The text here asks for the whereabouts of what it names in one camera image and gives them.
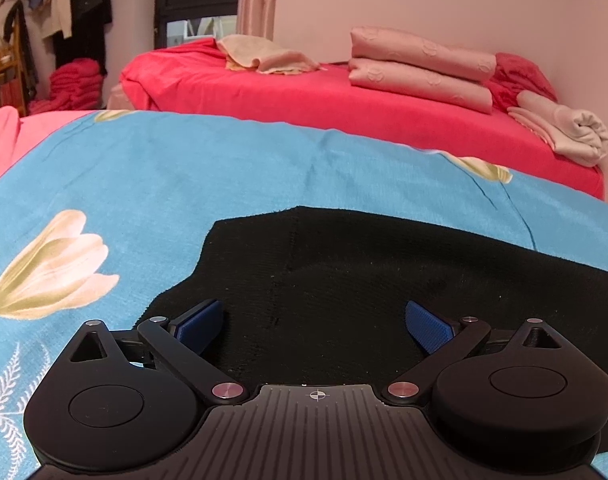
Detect pink pillow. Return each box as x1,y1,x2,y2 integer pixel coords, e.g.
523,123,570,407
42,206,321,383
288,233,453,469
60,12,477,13
350,26,498,82
348,58,493,114

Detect stack of red clothes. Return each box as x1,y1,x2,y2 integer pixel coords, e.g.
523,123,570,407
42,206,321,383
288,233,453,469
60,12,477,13
28,58,103,114

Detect black pants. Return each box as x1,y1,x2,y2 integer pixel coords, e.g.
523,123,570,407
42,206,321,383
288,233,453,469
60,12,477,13
136,205,608,453

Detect beige towel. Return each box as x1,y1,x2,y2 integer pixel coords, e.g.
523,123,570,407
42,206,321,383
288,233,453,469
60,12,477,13
216,34,321,76

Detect wooden shelf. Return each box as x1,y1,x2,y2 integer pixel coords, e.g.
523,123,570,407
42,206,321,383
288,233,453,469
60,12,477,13
0,42,29,112

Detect blue floral bedsheet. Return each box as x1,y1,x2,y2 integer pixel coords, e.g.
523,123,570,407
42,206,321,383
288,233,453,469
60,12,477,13
0,109,608,480

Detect black hanging coat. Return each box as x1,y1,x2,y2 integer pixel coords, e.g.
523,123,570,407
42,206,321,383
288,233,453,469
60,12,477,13
53,0,113,77

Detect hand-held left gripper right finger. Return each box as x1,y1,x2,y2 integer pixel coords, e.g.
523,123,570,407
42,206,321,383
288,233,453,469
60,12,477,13
382,300,580,406

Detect pink sheet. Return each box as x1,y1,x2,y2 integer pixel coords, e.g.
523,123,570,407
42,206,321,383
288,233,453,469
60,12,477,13
0,105,92,192

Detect beige rolled blanket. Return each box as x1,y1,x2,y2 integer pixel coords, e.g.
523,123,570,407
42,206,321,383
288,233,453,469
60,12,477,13
507,90,608,168

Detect red cushion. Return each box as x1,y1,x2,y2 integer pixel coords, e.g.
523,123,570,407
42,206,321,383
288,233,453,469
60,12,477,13
490,52,558,112

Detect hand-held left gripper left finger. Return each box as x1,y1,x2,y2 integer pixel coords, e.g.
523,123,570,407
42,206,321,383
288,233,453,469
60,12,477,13
49,298,249,405

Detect dark framed window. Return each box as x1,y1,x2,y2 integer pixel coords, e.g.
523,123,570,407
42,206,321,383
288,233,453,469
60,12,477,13
153,0,245,52

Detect red bed cover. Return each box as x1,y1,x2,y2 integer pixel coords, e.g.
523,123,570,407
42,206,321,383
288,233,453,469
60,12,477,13
120,39,605,200

